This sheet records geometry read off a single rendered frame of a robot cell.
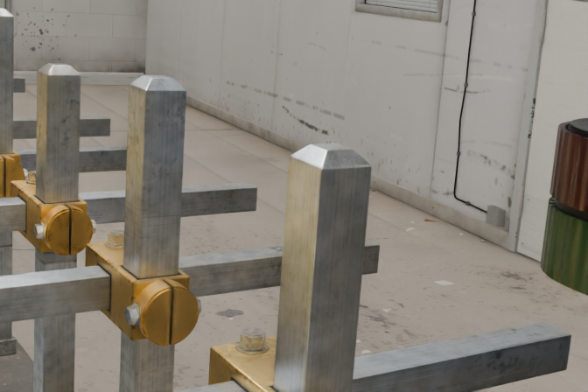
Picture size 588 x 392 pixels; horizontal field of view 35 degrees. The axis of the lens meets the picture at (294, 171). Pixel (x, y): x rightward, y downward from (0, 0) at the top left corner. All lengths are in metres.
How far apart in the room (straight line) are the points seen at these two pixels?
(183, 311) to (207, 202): 0.37
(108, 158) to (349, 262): 0.81
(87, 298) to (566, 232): 0.56
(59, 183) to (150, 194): 0.25
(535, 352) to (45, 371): 0.54
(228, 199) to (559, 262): 0.84
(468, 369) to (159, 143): 0.29
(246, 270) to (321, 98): 5.23
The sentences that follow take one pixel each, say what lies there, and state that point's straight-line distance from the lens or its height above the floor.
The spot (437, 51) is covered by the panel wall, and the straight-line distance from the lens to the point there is 4.99.
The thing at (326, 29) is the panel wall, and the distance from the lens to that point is 6.03.
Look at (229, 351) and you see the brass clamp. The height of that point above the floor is 0.97.
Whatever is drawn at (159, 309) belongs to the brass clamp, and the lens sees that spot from 0.76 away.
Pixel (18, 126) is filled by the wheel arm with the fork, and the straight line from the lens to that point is 1.54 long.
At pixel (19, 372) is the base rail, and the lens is 1.27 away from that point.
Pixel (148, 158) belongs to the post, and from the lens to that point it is 0.75.
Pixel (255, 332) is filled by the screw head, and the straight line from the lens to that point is 0.64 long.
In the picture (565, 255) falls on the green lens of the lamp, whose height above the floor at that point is 1.14.
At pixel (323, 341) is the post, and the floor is 1.01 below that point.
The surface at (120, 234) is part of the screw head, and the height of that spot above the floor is 0.98.
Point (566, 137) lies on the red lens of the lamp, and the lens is 0.31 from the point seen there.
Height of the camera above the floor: 1.22
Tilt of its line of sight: 12 degrees down
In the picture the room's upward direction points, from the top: 4 degrees clockwise
